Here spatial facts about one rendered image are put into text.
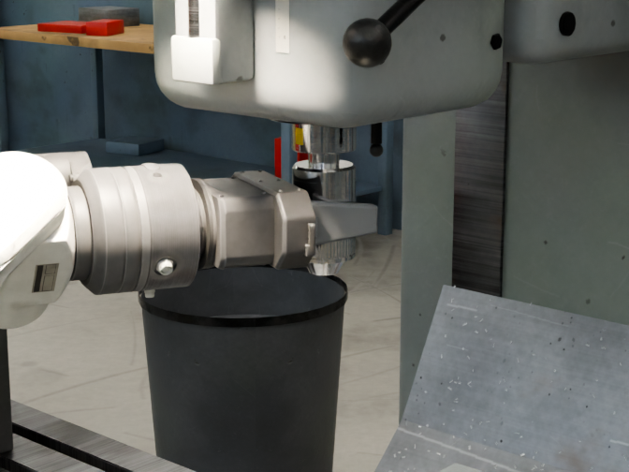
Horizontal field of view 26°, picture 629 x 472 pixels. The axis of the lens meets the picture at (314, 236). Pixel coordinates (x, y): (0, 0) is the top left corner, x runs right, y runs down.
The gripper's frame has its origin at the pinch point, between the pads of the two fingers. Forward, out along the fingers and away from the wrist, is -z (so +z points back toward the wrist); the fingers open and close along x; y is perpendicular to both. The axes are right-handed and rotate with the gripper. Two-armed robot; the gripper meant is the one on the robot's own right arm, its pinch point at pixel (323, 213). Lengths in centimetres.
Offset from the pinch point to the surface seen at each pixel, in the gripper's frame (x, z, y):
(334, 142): -2.4, 0.2, -5.7
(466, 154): 27.7, -27.5, 1.4
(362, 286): 388, -185, 120
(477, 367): 22.3, -26.6, 22.1
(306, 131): -1.4, 2.0, -6.5
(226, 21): -6.8, 9.9, -14.8
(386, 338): 322, -163, 121
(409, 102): -9.7, -2.0, -9.4
